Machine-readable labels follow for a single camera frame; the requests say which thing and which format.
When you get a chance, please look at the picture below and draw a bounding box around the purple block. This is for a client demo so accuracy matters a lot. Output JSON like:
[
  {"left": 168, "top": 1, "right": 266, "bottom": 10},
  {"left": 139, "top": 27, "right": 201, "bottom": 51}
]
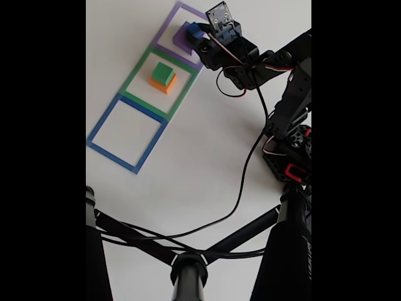
[{"left": 172, "top": 21, "right": 198, "bottom": 56}]

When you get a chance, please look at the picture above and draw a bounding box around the green block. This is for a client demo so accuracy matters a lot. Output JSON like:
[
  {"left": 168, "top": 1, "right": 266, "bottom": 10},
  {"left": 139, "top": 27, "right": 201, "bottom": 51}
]
[{"left": 151, "top": 61, "right": 175, "bottom": 86}]

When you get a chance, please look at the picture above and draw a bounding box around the orange block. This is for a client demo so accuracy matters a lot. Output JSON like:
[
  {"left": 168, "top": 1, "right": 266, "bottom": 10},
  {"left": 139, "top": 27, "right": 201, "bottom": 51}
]
[{"left": 149, "top": 73, "right": 179, "bottom": 95}]

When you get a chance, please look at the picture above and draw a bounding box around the red clamp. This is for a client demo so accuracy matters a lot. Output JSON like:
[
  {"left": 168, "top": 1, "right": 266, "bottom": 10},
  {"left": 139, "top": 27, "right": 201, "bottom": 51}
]
[{"left": 284, "top": 163, "right": 306, "bottom": 182}]

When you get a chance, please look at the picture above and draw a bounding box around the dark gripper camera box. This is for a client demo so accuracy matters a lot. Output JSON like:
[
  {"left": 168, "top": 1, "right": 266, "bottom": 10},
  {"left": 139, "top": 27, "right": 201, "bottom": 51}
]
[{"left": 205, "top": 1, "right": 243, "bottom": 45}]

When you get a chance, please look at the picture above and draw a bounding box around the purple square frame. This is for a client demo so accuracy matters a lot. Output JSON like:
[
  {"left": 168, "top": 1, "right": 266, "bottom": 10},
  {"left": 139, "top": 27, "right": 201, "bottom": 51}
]
[{"left": 151, "top": 1, "right": 211, "bottom": 70}]

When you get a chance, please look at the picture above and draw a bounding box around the blue square frame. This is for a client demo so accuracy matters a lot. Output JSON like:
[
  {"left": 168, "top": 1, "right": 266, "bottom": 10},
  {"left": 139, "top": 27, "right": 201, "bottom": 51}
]
[{"left": 86, "top": 93, "right": 170, "bottom": 175}]

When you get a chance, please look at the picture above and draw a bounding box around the thin black cable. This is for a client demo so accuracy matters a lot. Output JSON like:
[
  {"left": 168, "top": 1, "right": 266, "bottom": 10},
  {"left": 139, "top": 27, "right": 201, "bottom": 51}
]
[{"left": 100, "top": 221, "right": 269, "bottom": 260}]

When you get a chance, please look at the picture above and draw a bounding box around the small blue cube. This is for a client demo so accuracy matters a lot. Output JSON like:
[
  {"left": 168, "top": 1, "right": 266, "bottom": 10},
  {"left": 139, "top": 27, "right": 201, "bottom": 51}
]
[{"left": 186, "top": 21, "right": 204, "bottom": 41}]

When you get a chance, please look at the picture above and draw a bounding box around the green square frame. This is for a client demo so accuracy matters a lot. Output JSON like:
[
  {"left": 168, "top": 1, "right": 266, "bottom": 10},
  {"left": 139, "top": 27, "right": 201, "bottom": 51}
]
[{"left": 120, "top": 46, "right": 199, "bottom": 122}]

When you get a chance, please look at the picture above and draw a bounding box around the black tripod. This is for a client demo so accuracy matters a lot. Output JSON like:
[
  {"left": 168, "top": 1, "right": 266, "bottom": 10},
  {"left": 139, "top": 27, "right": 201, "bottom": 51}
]
[{"left": 86, "top": 184, "right": 312, "bottom": 301}]

